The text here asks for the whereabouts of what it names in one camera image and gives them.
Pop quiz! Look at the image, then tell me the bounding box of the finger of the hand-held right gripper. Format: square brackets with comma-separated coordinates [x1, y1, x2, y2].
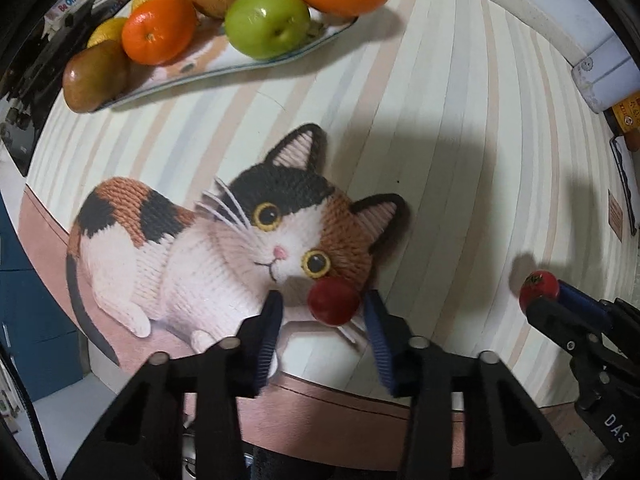
[557, 281, 640, 346]
[527, 297, 618, 356]

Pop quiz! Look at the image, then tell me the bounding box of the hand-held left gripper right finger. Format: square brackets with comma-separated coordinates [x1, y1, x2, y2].
[364, 290, 583, 480]

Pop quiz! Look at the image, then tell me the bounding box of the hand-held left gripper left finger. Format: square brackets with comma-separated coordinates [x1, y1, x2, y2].
[62, 290, 285, 480]

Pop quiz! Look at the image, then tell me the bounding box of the red cherry tomato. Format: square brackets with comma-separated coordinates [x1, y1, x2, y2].
[307, 280, 362, 326]
[518, 270, 560, 313]

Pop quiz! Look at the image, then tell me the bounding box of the floral oval plate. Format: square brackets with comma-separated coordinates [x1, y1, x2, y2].
[100, 10, 361, 111]

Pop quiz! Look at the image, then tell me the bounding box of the olive brown round fruit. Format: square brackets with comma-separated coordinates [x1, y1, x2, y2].
[62, 40, 130, 113]

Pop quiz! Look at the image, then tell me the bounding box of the green apple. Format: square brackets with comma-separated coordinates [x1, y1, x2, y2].
[224, 0, 312, 60]

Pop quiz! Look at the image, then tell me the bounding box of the yellow citrus fruit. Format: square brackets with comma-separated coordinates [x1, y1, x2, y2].
[87, 16, 130, 48]

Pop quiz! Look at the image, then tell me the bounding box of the small brown card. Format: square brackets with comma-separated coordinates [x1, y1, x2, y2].
[607, 189, 626, 243]

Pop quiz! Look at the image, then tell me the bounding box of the cat-shaped mat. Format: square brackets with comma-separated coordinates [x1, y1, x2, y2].
[65, 122, 412, 368]

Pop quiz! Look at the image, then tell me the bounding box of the dark sauce bottle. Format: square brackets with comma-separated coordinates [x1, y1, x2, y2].
[603, 92, 640, 136]

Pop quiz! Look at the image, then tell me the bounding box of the blue kitchen cabinet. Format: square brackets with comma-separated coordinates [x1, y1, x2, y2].
[0, 195, 91, 401]

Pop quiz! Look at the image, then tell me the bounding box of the black gas stove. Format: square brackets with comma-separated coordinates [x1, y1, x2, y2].
[0, 0, 101, 177]

